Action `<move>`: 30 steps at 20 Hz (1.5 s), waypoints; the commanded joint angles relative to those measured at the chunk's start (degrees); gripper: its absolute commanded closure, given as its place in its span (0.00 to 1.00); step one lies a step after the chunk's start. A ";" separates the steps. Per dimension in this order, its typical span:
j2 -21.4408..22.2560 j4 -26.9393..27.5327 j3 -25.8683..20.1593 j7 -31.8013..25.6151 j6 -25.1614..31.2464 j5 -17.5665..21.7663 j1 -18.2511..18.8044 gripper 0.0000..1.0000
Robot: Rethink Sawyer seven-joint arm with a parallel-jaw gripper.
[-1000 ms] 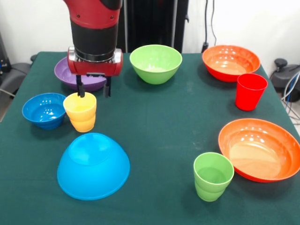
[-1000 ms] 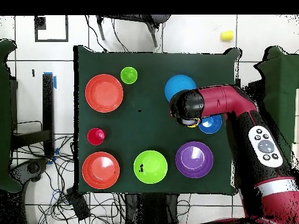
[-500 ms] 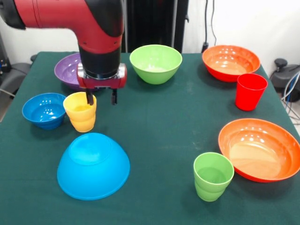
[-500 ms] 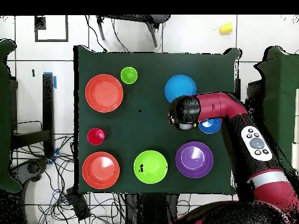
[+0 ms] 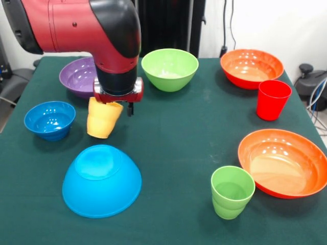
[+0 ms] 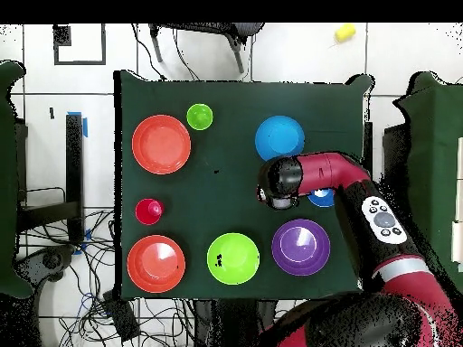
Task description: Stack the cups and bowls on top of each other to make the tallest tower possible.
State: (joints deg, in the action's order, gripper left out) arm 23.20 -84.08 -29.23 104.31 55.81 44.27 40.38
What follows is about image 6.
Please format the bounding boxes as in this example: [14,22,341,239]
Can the black square frame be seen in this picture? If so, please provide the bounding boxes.
[52,23,108,67]

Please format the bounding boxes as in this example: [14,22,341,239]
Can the red plastic cup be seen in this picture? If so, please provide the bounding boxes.
[134,197,165,226]

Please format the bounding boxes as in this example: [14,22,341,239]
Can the green stepped plastic cup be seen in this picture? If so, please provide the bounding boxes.
[185,103,214,132]

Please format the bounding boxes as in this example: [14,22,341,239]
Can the tangled black floor cables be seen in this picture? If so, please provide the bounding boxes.
[17,207,198,347]

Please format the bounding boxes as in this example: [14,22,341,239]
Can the black power strip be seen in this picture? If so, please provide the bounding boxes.
[101,289,141,343]

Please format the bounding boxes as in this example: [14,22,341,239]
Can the black chair base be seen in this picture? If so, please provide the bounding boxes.
[14,244,78,290]

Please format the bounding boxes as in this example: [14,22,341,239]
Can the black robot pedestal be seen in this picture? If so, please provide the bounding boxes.
[193,299,279,347]

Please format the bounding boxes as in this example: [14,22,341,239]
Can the white panel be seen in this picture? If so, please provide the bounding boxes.
[450,136,463,273]

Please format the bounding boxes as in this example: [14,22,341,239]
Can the black metal stand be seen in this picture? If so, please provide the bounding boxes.
[362,121,411,182]
[14,113,87,247]

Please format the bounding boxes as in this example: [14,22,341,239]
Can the blue tape strip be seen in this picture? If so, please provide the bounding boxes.
[67,110,90,139]

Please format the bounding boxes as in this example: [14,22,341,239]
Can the purple plastic bowl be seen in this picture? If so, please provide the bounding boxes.
[270,218,332,277]

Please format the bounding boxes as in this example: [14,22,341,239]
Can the orange plastic bowl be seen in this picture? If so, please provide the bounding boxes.
[131,114,192,175]
[127,234,187,295]

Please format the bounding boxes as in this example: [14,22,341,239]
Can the grey metal-legged chair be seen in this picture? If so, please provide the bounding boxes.
[148,23,265,74]

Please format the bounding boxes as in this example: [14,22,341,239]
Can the yellow smooth plastic cup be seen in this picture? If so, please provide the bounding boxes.
[334,23,358,45]

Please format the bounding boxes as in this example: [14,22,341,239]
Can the light green plastic bowl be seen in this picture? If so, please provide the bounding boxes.
[206,232,260,286]

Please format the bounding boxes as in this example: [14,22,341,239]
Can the dark green tablecloth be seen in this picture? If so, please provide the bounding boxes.
[114,69,374,302]

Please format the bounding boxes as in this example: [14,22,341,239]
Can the dark blue plastic bowl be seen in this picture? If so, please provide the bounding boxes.
[307,187,336,209]

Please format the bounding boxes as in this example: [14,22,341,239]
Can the light blue plastic bowl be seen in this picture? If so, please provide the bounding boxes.
[254,115,306,163]

